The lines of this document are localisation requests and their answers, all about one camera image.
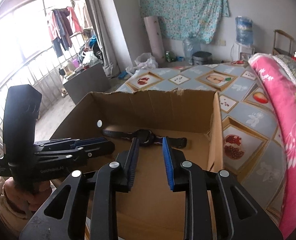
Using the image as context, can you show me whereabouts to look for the black wrist watch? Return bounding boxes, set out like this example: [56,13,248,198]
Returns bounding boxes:
[102,129,188,148]

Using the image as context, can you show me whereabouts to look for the person left hand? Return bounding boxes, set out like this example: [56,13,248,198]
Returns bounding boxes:
[0,177,53,236]

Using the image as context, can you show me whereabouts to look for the brown cardboard box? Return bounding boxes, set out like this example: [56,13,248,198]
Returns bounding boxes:
[53,90,223,239]

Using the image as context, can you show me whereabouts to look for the fruit pattern bed sheet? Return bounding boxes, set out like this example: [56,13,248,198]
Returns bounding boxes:
[119,62,286,224]

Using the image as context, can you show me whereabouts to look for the grey cabinet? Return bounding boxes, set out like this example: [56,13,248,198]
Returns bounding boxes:
[63,62,111,105]

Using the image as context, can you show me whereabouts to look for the white plastic bag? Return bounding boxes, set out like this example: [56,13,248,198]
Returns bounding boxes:
[126,53,158,76]

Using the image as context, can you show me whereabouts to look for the hanging clothes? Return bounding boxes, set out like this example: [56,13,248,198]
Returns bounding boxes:
[46,7,83,57]

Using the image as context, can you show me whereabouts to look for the grey curtain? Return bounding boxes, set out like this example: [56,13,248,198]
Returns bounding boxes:
[85,0,120,77]

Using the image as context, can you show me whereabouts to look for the dark metal pot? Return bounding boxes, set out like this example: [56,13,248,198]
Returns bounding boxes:
[192,51,213,65]

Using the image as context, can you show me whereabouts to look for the pink rolled mat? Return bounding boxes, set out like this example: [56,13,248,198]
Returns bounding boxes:
[144,16,166,64]

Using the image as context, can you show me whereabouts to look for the pink floral blanket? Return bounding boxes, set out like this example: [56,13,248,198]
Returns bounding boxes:
[248,53,296,239]

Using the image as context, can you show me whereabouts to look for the empty clear water jug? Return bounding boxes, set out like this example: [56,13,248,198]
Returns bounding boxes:
[183,37,201,65]

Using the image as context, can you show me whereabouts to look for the white water dispenser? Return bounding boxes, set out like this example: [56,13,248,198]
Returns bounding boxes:
[230,42,255,61]

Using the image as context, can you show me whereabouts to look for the wooden chair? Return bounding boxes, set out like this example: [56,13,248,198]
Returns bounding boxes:
[272,29,294,56]

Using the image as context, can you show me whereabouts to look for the blue water jug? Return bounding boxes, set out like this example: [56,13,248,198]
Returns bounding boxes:
[235,16,253,47]

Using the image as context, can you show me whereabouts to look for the floral cloth on wall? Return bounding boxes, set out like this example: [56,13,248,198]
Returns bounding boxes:
[140,0,230,44]

